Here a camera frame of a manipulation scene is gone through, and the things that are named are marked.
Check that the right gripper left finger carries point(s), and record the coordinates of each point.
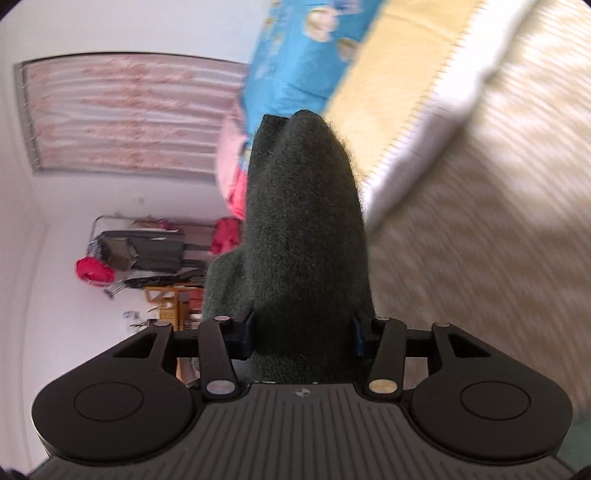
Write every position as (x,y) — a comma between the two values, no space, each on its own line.
(242,346)

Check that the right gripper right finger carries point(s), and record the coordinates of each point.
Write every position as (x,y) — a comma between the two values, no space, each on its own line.
(365,336)

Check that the dark green knit sweater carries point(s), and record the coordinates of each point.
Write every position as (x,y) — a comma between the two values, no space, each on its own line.
(302,265)

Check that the clothes rack with garments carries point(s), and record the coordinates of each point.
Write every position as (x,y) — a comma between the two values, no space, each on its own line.
(146,252)

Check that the wooden chair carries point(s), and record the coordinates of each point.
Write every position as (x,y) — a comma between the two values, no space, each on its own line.
(179,305)

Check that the red bed sheet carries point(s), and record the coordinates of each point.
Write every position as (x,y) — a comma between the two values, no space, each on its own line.
(237,194)

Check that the red bag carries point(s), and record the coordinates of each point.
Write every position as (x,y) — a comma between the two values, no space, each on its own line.
(94,272)

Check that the pink blanket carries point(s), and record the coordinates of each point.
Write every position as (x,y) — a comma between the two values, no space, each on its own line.
(229,150)

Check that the yellow quilted bedspread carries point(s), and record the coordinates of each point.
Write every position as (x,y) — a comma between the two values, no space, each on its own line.
(468,125)

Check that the pink floral curtain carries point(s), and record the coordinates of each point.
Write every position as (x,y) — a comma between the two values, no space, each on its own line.
(123,113)

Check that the blue floral bed sheet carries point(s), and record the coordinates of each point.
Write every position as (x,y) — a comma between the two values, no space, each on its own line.
(304,49)

